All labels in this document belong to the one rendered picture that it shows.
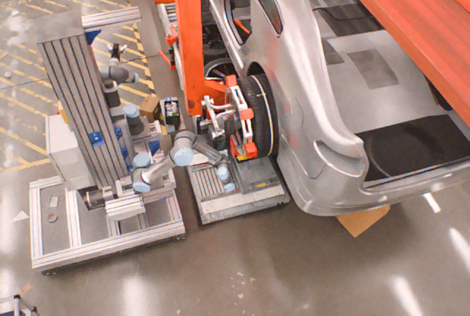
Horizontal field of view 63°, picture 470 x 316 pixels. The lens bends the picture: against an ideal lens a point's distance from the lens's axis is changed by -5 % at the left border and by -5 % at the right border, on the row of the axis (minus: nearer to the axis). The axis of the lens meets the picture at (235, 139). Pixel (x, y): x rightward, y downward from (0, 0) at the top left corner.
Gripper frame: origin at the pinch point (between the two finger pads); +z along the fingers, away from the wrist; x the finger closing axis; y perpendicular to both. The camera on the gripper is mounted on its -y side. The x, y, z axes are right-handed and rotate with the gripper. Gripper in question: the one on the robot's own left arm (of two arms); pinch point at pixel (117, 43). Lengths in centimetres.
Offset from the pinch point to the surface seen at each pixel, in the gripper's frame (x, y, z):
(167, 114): 44, 63, -18
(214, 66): 89, 62, 52
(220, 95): 90, 41, -11
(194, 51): 63, -11, -18
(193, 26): 60, -35, -18
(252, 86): 106, -9, -51
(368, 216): 230, 93, -104
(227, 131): 88, 13, -78
